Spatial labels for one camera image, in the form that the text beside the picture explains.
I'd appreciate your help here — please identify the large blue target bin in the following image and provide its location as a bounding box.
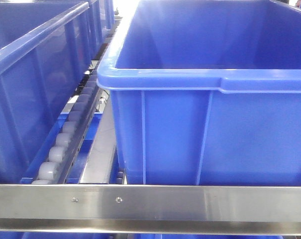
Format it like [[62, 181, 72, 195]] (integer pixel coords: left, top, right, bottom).
[[98, 0, 301, 186]]

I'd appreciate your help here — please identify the white roller conveyor track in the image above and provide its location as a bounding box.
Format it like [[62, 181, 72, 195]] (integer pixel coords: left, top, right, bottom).
[[21, 70, 100, 185]]

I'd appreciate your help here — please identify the steel front shelf rail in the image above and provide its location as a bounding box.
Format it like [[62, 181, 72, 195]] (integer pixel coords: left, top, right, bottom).
[[0, 184, 301, 236]]

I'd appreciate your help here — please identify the blue bin left neighbour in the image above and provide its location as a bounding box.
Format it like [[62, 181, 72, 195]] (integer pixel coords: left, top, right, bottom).
[[0, 0, 114, 184]]

